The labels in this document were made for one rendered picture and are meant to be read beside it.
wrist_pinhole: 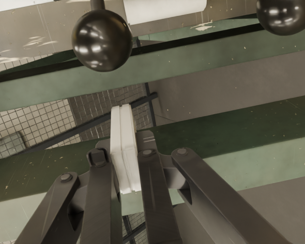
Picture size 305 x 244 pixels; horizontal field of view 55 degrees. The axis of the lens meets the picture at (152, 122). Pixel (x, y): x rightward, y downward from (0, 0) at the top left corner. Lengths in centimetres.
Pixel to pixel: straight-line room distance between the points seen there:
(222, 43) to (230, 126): 11
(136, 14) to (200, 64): 14
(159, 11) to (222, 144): 17
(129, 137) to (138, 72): 23
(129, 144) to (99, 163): 2
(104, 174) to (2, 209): 25
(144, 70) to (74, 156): 15
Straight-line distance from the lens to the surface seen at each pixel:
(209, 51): 41
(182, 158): 15
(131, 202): 37
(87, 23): 18
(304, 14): 20
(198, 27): 118
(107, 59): 18
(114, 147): 17
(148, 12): 30
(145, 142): 18
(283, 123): 41
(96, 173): 16
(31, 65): 112
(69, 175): 16
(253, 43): 43
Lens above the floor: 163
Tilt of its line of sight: 31 degrees down
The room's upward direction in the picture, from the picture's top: 117 degrees counter-clockwise
